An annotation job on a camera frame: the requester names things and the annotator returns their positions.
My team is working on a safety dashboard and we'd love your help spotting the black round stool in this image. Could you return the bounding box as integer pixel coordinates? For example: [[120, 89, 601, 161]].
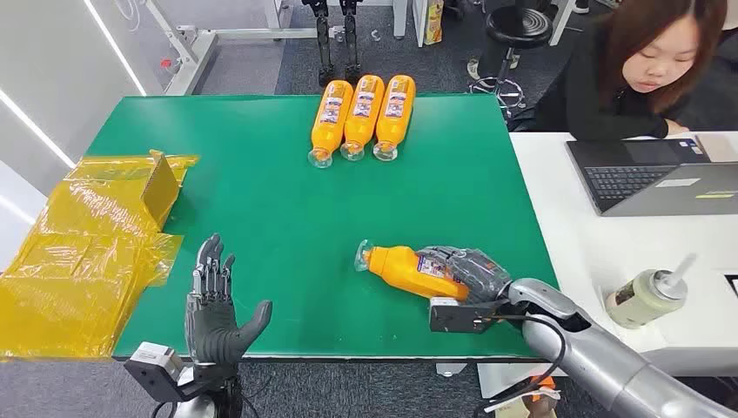
[[467, 5, 554, 119]]

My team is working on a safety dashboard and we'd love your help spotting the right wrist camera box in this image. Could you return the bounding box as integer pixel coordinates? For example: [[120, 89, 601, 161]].
[[428, 297, 497, 334]]

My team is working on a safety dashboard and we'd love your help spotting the green table mat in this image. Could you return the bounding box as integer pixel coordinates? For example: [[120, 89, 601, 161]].
[[86, 93, 560, 360]]

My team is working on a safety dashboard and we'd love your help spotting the orange bottle with clear cap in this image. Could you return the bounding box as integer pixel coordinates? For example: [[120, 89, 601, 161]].
[[339, 74, 386, 162], [372, 74, 417, 162], [353, 239, 471, 302], [307, 79, 354, 170]]

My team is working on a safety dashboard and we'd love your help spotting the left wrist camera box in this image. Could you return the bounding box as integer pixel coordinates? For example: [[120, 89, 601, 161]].
[[124, 341, 194, 403]]

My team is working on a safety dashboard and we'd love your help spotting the white desk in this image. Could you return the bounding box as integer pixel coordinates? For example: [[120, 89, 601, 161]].
[[477, 131, 738, 399]]

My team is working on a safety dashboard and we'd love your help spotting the orange clamp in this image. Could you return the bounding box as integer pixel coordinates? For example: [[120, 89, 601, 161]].
[[527, 375, 558, 418]]

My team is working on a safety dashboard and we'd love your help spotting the yellow carton box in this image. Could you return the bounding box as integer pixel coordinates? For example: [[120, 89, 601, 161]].
[[423, 0, 445, 46]]

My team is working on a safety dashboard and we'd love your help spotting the background humanoid robot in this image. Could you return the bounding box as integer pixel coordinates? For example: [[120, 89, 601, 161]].
[[302, 0, 365, 88]]

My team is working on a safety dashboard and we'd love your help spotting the drink cup with straw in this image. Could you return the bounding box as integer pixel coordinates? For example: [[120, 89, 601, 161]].
[[604, 253, 698, 330]]

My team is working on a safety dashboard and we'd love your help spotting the white metal frame stand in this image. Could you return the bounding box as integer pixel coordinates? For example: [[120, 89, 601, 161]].
[[144, 0, 319, 97]]

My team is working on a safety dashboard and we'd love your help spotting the person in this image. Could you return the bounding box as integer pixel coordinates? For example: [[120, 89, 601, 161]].
[[510, 0, 738, 141]]

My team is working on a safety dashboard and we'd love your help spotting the grey laptop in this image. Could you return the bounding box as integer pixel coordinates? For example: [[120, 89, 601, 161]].
[[566, 137, 738, 218]]

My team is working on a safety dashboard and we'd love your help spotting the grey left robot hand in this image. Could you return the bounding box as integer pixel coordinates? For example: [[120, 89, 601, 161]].
[[184, 233, 274, 367]]

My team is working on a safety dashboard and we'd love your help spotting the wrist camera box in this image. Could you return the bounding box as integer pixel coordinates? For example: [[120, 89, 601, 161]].
[[124, 341, 194, 403], [428, 297, 497, 334]]

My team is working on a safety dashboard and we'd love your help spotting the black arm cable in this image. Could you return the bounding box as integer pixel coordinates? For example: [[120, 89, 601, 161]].
[[473, 313, 567, 418]]

